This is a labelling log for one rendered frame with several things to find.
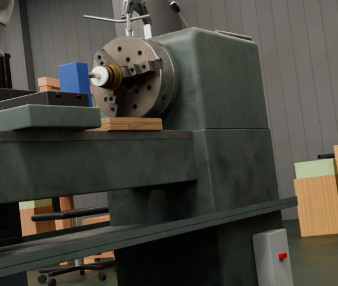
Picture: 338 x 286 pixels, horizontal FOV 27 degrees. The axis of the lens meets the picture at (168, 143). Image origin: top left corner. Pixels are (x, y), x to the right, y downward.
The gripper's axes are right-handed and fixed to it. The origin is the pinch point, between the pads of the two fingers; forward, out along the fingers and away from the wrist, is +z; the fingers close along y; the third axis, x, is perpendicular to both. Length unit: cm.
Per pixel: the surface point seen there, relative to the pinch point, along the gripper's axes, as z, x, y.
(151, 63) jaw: 19.1, 25.3, 33.5
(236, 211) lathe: 75, 42, 15
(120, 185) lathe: 61, 29, 65
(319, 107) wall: -15, -165, -673
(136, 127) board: 43, 30, 55
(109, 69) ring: 20, 15, 45
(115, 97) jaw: 29.1, 11.2, 37.8
